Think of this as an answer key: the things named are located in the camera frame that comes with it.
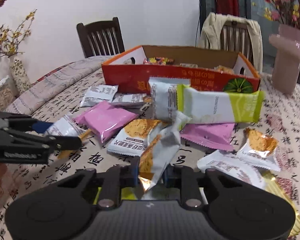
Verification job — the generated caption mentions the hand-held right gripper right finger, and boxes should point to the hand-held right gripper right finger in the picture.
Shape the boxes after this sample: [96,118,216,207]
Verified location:
[165,165,240,210]

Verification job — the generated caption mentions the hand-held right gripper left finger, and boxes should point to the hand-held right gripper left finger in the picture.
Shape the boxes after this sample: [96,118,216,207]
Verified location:
[56,156,140,210]

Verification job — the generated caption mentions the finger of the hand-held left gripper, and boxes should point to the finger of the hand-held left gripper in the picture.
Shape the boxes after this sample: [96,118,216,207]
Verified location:
[11,135,83,153]
[7,117,54,134]

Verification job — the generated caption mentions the white orange-print snack packet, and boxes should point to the white orange-print snack packet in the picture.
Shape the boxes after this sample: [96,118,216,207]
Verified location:
[236,127,282,172]
[107,119,163,157]
[137,111,192,200]

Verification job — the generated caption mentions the pink snack packet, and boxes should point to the pink snack packet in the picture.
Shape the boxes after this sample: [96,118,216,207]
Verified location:
[179,122,237,152]
[74,101,140,144]

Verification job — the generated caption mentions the green white snack packet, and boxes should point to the green white snack packet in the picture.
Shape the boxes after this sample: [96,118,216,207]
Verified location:
[176,84,265,125]

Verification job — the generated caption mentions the orange cardboard box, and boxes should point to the orange cardboard box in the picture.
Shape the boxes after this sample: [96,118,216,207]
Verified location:
[101,45,262,97]

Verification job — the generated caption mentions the pile of assorted snacks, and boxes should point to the pile of assorted snacks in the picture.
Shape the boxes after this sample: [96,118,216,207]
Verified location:
[122,56,237,75]

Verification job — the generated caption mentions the yellow snack packet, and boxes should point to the yellow snack packet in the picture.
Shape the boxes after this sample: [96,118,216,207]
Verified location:
[261,172,300,237]

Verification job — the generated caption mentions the folded pink grey cloth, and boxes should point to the folded pink grey cloth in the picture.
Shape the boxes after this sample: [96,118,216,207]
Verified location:
[5,56,115,115]

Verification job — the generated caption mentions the clear food container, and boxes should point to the clear food container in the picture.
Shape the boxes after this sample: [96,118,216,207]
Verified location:
[0,76,18,108]

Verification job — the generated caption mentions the speckled slim vase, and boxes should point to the speckled slim vase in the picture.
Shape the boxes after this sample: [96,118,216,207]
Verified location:
[9,57,32,96]

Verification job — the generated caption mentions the thin yellow flower branches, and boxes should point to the thin yellow flower branches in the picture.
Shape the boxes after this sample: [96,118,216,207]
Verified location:
[0,9,38,58]

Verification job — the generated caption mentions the dark wooden chair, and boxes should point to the dark wooden chair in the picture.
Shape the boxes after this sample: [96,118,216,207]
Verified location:
[76,17,126,59]

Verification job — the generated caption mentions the pink glass vase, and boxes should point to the pink glass vase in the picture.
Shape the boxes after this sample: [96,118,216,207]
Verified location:
[268,24,300,96]

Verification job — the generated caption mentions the dark framed glass door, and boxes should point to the dark framed glass door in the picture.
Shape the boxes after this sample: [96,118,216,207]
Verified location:
[197,0,300,88]

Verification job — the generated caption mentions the yellow and red flower branches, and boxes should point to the yellow and red flower branches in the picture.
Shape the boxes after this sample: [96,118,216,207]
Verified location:
[250,0,300,33]

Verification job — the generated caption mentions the black wall cable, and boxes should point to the black wall cable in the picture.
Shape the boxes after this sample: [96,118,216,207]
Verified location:
[195,0,202,48]

